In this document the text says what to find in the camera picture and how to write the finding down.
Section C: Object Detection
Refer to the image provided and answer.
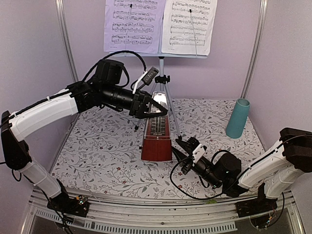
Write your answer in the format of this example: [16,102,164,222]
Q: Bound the white sheet music page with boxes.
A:
[161,0,217,57]

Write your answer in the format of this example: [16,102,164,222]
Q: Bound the floral patterned table mat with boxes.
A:
[52,99,264,199]

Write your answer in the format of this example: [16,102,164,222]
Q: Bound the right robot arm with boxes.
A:
[172,128,312,213]

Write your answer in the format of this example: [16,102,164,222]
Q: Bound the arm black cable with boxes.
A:
[81,50,148,82]
[169,157,242,201]

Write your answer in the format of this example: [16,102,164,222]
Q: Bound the teal cup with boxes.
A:
[226,98,250,139]

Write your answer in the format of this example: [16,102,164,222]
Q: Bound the light blue music stand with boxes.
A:
[108,0,210,141]

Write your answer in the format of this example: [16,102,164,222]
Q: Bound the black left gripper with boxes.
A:
[102,83,168,118]

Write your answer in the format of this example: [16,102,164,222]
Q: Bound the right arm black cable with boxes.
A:
[169,157,242,201]

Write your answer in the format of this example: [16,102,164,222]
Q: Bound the aluminium frame post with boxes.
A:
[55,0,79,82]
[240,0,268,98]

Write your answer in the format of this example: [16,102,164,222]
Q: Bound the brown wooden metronome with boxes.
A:
[140,90,173,162]

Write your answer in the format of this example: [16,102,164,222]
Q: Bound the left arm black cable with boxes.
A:
[81,50,148,82]

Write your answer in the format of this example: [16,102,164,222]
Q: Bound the left aluminium frame post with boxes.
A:
[55,0,79,82]

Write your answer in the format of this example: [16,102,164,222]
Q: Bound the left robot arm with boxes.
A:
[0,58,168,212]

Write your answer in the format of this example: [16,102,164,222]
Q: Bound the right aluminium frame post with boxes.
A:
[240,0,268,98]

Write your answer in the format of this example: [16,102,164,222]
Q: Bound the aluminium base frame rail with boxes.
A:
[20,187,307,234]

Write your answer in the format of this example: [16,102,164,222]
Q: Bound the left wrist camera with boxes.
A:
[132,67,159,94]

